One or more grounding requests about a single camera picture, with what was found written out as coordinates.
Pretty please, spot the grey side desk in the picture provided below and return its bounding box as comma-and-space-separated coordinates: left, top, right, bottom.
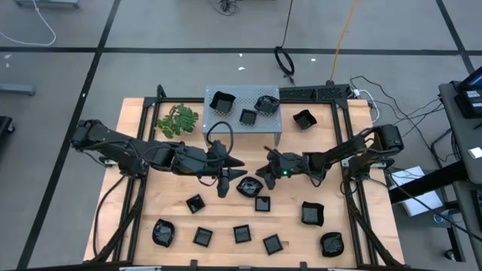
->
438, 81, 482, 185

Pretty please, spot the grey perforated metal shelf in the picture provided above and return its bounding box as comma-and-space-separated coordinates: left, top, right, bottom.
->
202, 84, 283, 148

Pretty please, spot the grey furniture foot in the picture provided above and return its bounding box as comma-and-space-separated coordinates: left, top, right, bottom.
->
0, 83, 37, 97

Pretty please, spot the black desk crossbar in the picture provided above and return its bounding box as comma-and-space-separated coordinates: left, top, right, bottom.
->
387, 160, 470, 204

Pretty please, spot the black coiled hanging cable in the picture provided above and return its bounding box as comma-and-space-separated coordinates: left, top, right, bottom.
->
273, 0, 297, 86

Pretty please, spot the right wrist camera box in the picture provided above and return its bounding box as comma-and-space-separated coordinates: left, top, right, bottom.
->
276, 161, 298, 180

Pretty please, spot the white floor cable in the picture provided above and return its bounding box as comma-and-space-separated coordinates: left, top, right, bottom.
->
0, 0, 57, 47

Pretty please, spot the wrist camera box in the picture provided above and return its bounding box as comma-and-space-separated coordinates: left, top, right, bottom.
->
206, 139, 229, 161
276, 161, 298, 180

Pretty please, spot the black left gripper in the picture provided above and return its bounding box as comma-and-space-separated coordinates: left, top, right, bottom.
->
173, 139, 249, 199

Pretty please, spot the grey furniture base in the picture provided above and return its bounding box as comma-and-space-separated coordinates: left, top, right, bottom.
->
14, 0, 81, 9

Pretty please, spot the black perforated metal panel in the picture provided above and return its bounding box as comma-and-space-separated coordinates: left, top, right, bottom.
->
278, 84, 352, 102

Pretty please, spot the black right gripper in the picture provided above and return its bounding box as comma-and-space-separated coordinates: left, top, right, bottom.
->
255, 145, 313, 191

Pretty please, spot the green plant in white pot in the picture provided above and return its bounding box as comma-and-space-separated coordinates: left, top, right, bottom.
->
154, 103, 200, 139

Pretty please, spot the tangled black cable bundle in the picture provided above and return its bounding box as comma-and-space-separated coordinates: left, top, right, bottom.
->
208, 0, 243, 17

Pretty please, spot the black chair base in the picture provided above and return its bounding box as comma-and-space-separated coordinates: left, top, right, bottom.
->
0, 115, 16, 139

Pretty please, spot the yellow hanging cable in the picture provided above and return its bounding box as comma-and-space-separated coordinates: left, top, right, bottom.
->
329, 0, 358, 86

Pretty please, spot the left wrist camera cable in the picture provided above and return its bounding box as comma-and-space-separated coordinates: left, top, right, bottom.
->
205, 120, 235, 156

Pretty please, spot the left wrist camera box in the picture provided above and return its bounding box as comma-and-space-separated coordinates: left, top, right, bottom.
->
206, 139, 229, 161

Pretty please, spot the white power cable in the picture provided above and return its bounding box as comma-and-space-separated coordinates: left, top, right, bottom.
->
352, 88, 381, 124

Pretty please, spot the black laptop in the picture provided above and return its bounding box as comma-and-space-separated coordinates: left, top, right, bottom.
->
453, 65, 482, 120

